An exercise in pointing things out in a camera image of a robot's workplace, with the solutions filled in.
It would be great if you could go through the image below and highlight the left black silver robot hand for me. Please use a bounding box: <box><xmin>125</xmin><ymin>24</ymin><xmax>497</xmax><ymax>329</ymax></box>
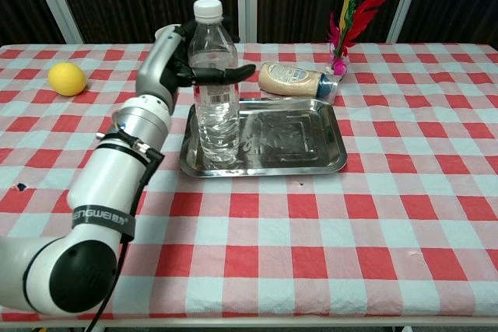
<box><xmin>135</xmin><ymin>16</ymin><xmax>258</xmax><ymax>114</ymax></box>

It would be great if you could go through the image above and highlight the transparent plastic water bottle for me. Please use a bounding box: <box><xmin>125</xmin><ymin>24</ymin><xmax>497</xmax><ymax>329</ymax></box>
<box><xmin>188</xmin><ymin>0</ymin><xmax>240</xmax><ymax>169</ymax></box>

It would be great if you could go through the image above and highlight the beige mayonnaise squeeze bottle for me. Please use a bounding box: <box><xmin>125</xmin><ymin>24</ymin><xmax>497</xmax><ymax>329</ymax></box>
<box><xmin>258</xmin><ymin>61</ymin><xmax>343</xmax><ymax>104</ymax></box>

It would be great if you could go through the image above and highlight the rectangular stainless steel tray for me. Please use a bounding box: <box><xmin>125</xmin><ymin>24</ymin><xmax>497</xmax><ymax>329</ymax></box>
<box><xmin>178</xmin><ymin>97</ymin><xmax>348</xmax><ymax>178</ymax></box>

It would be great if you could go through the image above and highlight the white floral paper cup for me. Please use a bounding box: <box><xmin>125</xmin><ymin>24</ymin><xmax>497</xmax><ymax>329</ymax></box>
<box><xmin>154</xmin><ymin>24</ymin><xmax>176</xmax><ymax>40</ymax></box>

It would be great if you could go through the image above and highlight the yellow lemon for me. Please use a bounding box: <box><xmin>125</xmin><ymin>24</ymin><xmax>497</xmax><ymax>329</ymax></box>
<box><xmin>47</xmin><ymin>61</ymin><xmax>87</xmax><ymax>96</ymax></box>

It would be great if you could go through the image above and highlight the colourful feather shuttlecock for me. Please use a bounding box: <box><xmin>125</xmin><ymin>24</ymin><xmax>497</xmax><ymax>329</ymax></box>
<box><xmin>326</xmin><ymin>0</ymin><xmax>388</xmax><ymax>76</ymax></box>

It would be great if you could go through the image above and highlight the red white checkered tablecloth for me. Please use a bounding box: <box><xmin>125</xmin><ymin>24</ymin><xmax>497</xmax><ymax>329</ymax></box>
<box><xmin>0</xmin><ymin>42</ymin><xmax>498</xmax><ymax>322</ymax></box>

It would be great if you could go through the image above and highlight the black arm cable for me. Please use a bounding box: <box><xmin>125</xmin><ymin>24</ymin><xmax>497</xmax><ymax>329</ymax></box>
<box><xmin>83</xmin><ymin>129</ymin><xmax>167</xmax><ymax>332</ymax></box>

